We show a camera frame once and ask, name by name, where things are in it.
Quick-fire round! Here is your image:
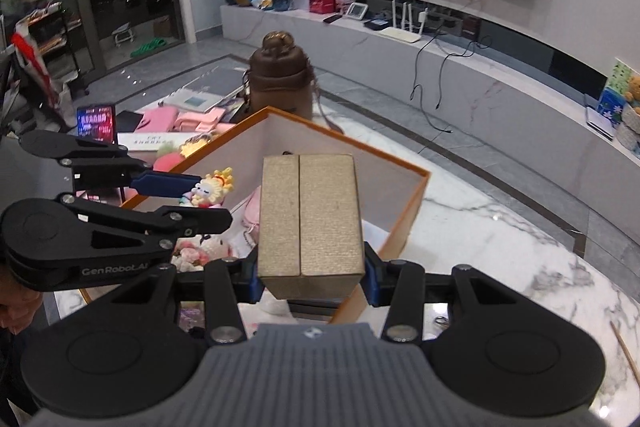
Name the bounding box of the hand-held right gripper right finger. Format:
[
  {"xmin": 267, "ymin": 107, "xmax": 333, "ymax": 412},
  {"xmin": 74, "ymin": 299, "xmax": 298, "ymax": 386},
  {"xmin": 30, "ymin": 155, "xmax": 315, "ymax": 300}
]
[{"xmin": 362, "ymin": 241, "xmax": 521, "ymax": 344}]

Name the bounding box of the pink pouch bag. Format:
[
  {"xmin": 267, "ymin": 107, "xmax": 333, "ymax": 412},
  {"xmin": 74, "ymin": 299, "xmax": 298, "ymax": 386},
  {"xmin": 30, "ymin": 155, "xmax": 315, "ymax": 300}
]
[{"xmin": 242, "ymin": 186, "xmax": 263, "ymax": 228}]

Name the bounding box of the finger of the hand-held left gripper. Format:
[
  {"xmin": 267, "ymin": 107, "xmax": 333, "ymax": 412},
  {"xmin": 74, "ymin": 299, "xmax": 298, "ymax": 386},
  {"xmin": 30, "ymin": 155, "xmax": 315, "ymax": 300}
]
[
  {"xmin": 19, "ymin": 130, "xmax": 202, "ymax": 198},
  {"xmin": 57, "ymin": 193, "xmax": 233, "ymax": 240}
]

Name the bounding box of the white router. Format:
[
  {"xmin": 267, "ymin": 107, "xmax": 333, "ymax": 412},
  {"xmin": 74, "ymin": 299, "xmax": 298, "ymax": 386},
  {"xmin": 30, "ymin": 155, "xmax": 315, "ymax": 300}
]
[{"xmin": 376, "ymin": 0, "xmax": 426, "ymax": 44}]

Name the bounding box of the wooden stick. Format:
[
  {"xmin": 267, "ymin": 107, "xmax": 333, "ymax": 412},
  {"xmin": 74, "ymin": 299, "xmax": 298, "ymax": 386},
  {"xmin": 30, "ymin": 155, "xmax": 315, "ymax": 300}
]
[{"xmin": 609, "ymin": 321, "xmax": 640, "ymax": 388}]

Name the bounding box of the pink white crocheted plush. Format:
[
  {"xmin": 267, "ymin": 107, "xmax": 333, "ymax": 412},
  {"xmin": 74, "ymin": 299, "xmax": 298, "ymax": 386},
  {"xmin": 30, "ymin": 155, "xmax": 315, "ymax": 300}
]
[{"xmin": 172, "ymin": 234, "xmax": 236, "ymax": 273}]

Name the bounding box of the black cable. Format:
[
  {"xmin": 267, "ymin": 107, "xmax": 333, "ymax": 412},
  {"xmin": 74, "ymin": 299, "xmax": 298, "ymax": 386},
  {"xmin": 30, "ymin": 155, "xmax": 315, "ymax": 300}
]
[{"xmin": 410, "ymin": 34, "xmax": 493, "ymax": 135}]

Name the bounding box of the pink plush toy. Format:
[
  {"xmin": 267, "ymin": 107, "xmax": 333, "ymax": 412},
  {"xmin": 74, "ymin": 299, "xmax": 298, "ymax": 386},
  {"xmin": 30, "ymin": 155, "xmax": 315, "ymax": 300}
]
[{"xmin": 152, "ymin": 142, "xmax": 183, "ymax": 172}]

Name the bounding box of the tablet with bright screen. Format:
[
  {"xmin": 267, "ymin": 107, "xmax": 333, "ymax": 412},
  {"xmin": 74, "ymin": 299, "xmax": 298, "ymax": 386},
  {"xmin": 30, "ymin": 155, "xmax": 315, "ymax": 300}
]
[{"xmin": 76, "ymin": 104, "xmax": 117, "ymax": 142}]

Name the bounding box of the blue green painting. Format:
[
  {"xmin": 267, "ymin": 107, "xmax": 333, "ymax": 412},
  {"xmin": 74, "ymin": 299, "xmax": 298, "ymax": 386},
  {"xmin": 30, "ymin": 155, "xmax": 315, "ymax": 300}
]
[{"xmin": 597, "ymin": 57, "xmax": 636, "ymax": 125}]

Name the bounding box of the person's left hand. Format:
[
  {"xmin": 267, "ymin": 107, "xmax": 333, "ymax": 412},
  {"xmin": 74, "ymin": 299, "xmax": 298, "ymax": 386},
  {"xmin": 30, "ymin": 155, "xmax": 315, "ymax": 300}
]
[{"xmin": 0, "ymin": 291, "xmax": 43, "ymax": 335}]

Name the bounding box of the orange storage box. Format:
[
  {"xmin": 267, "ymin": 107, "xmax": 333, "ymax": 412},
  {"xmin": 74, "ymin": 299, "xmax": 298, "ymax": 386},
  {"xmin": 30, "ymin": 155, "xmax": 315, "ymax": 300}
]
[{"xmin": 80, "ymin": 106, "xmax": 431, "ymax": 325}]

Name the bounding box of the white paper sheet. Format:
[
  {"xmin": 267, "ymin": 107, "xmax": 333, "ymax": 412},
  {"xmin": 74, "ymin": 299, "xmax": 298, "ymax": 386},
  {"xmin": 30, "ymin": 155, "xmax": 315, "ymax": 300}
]
[{"xmin": 116, "ymin": 132, "xmax": 173, "ymax": 152}]

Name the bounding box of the brown kraft box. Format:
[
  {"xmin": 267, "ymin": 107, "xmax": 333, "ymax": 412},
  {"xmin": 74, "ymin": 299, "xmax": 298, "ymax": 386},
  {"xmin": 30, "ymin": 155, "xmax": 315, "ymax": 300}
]
[{"xmin": 257, "ymin": 153, "xmax": 366, "ymax": 301}]

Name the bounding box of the white step stool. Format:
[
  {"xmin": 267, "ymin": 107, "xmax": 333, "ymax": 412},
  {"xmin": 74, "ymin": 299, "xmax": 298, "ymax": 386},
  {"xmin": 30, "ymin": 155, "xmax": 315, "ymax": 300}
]
[{"xmin": 112, "ymin": 23, "xmax": 137, "ymax": 45}]

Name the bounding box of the brown water bottle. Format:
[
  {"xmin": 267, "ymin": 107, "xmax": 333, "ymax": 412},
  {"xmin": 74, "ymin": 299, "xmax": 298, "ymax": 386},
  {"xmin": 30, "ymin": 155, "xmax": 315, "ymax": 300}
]
[{"xmin": 242, "ymin": 32, "xmax": 326, "ymax": 120}]

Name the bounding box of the marble television console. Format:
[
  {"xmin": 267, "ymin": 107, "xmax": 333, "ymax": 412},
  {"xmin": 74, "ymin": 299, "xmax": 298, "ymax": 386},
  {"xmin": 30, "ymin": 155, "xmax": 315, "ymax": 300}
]
[{"xmin": 220, "ymin": 2, "xmax": 640, "ymax": 228}]

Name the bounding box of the green coiled item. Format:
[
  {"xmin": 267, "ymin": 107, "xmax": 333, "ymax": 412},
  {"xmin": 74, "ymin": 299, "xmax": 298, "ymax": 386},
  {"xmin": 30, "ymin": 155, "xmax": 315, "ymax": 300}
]
[{"xmin": 130, "ymin": 38, "xmax": 166, "ymax": 58}]

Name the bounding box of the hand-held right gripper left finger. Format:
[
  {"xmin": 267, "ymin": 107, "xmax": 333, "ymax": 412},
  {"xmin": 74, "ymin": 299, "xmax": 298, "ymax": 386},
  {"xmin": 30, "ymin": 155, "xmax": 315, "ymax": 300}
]
[{"xmin": 112, "ymin": 252, "xmax": 266, "ymax": 345}]

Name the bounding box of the small yellow-haired doll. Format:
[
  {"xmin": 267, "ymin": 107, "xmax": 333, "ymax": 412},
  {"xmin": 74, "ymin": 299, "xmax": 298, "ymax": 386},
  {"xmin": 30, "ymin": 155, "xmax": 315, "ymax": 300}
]
[{"xmin": 180, "ymin": 167, "xmax": 235, "ymax": 208}]

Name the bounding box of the marble desktop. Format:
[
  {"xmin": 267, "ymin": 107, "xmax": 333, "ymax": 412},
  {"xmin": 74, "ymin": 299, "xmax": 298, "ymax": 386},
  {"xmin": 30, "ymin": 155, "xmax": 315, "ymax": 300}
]
[{"xmin": 52, "ymin": 104, "xmax": 640, "ymax": 413}]

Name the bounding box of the black notebook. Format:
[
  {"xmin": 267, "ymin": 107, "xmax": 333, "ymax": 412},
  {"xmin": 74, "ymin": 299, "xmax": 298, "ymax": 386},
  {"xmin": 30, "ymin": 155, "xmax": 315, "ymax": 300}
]
[{"xmin": 115, "ymin": 111, "xmax": 146, "ymax": 132}]

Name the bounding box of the red white plastic bag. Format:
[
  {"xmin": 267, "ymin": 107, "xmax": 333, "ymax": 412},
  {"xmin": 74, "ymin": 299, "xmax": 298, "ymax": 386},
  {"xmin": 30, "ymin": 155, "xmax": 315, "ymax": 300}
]
[{"xmin": 12, "ymin": 19, "xmax": 73, "ymax": 128}]

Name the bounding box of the small brown teddy bear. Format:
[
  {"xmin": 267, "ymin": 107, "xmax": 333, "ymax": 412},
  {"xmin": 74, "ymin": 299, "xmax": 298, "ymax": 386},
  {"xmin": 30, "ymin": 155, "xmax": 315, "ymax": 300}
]
[{"xmin": 622, "ymin": 76, "xmax": 640, "ymax": 108}]

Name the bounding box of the metal shelf rack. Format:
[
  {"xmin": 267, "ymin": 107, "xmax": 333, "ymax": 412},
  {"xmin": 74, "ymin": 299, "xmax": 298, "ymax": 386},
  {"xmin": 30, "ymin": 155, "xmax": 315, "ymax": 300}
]
[{"xmin": 0, "ymin": 2, "xmax": 83, "ymax": 108}]

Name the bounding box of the grey book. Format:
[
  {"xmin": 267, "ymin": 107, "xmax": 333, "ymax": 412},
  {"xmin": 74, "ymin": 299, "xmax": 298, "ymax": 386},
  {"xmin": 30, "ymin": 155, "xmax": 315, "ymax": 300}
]
[{"xmin": 165, "ymin": 67, "xmax": 248, "ymax": 112}]

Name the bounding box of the grey laptop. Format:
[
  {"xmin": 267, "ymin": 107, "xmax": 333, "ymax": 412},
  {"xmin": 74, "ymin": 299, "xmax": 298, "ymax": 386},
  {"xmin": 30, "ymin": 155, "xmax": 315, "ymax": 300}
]
[{"xmin": 584, "ymin": 93, "xmax": 617, "ymax": 140}]

